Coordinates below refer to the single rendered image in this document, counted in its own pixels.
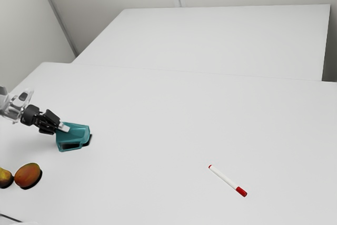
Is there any white marker with red cap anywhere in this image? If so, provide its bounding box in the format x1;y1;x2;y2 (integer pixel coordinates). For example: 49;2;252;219
208;164;248;198

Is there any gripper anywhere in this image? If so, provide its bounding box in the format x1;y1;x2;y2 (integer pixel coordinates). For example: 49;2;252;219
20;104;71;135

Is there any yellow red pear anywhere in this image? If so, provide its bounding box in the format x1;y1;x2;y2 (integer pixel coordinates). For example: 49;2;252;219
0;167;13;186

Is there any red orange mango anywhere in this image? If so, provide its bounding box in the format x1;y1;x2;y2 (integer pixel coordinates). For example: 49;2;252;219
14;162;42;188

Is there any teal faceted mug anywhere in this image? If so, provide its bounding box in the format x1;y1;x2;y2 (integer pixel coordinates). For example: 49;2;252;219
55;121;91;153

